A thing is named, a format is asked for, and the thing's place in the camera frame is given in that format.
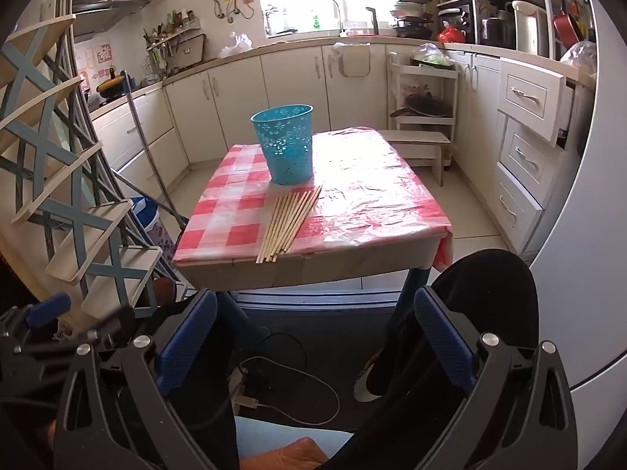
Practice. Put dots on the clear plastic bag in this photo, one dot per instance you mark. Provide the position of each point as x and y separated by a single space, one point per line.
580 58

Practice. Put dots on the white plastic bag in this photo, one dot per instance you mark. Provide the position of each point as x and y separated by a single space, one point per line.
235 46

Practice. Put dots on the grey table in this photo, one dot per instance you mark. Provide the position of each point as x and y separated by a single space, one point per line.
303 271

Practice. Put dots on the white shelf trolley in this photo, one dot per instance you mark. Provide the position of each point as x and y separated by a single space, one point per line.
423 121

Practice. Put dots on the chrome faucet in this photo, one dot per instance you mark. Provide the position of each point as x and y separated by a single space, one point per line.
338 10

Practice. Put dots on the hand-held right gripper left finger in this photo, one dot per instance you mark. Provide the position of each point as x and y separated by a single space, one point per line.
188 338

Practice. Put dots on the white refrigerator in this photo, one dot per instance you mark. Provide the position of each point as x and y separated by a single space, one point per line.
588 254

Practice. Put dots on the white power strip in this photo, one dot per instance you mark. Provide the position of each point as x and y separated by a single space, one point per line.
240 391

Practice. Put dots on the wooden step stool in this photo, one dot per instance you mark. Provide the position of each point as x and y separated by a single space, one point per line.
416 137

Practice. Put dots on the range hood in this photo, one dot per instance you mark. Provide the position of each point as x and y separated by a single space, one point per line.
110 2

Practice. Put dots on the person's leg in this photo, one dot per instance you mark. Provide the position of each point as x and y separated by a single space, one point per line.
220 401
490 293

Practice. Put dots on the white drawer unit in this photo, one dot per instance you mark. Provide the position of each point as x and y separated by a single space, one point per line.
526 156

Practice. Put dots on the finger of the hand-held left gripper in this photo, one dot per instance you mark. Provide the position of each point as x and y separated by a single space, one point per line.
115 325
46 309

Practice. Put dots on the red pot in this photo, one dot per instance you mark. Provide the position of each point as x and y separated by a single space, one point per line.
568 27

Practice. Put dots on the black wok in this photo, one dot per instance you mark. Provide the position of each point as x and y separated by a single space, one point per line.
426 105

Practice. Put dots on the white shoe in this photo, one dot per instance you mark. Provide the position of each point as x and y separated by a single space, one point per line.
365 387

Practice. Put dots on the green bottle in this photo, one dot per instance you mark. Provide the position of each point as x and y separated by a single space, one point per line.
316 22

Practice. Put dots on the light blue cloth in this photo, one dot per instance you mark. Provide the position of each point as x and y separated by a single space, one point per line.
274 428

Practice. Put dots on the stack of dishes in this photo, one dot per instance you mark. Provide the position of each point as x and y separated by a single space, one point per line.
411 14

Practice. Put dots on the plastic bag of greens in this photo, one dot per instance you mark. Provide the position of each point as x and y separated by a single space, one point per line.
431 56

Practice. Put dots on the cream base kitchen cabinets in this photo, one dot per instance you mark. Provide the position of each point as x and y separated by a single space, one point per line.
289 83

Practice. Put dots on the teal perforated bucket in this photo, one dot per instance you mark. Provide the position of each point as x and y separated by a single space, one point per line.
286 152

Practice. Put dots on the person's right leg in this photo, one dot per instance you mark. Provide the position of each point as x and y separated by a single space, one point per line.
490 293

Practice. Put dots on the person's left leg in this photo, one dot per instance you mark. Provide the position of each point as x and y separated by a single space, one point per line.
220 401

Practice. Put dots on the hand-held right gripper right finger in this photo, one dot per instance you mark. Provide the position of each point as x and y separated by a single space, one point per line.
443 338

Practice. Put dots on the wall utensil rack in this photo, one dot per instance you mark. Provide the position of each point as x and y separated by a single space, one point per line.
166 39

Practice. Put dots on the red white checked tablecloth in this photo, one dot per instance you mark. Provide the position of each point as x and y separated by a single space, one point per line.
372 196

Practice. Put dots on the white hanging bin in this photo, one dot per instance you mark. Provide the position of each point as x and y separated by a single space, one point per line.
352 61

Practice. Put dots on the red plastic bag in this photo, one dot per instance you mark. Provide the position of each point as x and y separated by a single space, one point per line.
450 34

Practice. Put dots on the row of wooden chopsticks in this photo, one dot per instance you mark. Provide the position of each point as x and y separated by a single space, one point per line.
286 220

